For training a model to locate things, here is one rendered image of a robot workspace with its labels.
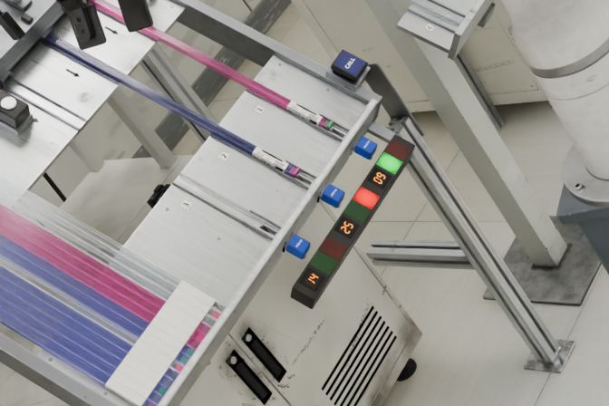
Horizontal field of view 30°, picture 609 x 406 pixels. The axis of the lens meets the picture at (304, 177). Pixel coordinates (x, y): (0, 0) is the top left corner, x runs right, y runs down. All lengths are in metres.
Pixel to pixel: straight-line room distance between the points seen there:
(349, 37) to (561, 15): 1.82
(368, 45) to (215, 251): 1.44
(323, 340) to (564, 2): 1.14
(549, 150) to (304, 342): 0.93
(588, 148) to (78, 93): 0.86
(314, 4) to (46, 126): 1.36
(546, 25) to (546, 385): 1.13
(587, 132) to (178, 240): 0.66
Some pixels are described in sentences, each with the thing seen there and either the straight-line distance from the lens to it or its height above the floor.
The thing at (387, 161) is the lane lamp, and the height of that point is 0.66.
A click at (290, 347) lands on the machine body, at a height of 0.35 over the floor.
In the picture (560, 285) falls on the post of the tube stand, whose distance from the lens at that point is 2.48.
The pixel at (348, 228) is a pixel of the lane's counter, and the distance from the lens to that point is 1.80.
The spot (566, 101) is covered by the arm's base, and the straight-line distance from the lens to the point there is 1.41.
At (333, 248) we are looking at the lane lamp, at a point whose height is 0.66.
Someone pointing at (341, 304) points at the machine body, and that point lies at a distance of 2.30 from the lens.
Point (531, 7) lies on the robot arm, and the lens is 1.28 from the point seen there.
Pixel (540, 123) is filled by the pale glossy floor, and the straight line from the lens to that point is 2.97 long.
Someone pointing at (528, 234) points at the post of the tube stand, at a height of 0.11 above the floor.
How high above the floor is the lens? 1.60
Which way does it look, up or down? 28 degrees down
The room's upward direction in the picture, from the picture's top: 37 degrees counter-clockwise
